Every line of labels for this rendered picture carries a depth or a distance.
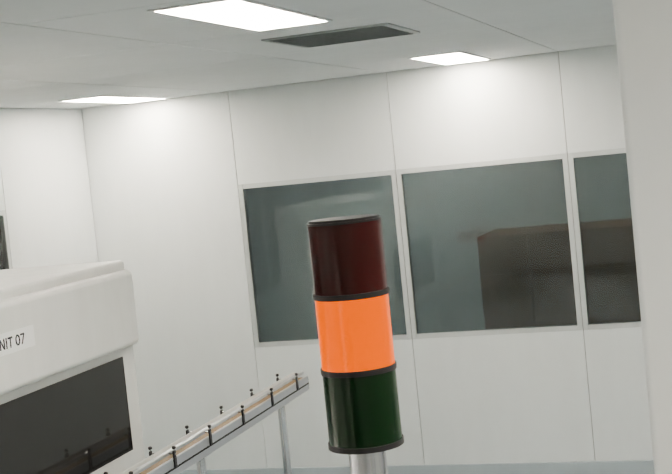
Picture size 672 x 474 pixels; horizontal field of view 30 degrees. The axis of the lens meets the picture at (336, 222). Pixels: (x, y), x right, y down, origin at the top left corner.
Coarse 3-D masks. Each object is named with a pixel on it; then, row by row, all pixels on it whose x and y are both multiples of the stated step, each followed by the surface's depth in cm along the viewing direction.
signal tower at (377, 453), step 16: (320, 224) 81; (336, 224) 80; (320, 368) 83; (384, 368) 81; (336, 448) 82; (368, 448) 81; (384, 448) 81; (352, 464) 83; (368, 464) 82; (384, 464) 83
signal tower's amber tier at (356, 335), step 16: (320, 304) 82; (336, 304) 81; (352, 304) 80; (368, 304) 81; (384, 304) 82; (320, 320) 82; (336, 320) 81; (352, 320) 81; (368, 320) 81; (384, 320) 82; (320, 336) 82; (336, 336) 81; (352, 336) 81; (368, 336) 81; (384, 336) 81; (320, 352) 83; (336, 352) 81; (352, 352) 81; (368, 352) 81; (384, 352) 81; (336, 368) 81; (352, 368) 81; (368, 368) 81
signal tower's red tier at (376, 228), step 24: (312, 240) 82; (336, 240) 80; (360, 240) 80; (312, 264) 82; (336, 264) 80; (360, 264) 80; (384, 264) 82; (336, 288) 81; (360, 288) 80; (384, 288) 82
